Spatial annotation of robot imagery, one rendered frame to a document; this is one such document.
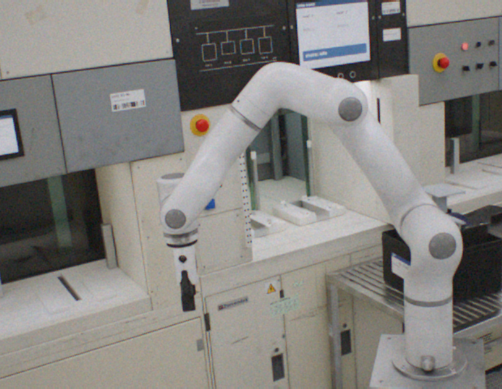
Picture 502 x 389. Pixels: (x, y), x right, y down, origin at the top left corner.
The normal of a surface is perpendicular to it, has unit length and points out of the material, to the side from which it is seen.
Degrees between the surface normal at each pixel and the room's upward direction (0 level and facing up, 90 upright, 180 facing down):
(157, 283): 90
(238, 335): 98
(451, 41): 90
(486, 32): 90
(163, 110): 90
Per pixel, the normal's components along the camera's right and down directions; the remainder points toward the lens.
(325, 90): -0.50, -0.25
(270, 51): 0.48, 0.21
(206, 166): 0.47, -0.40
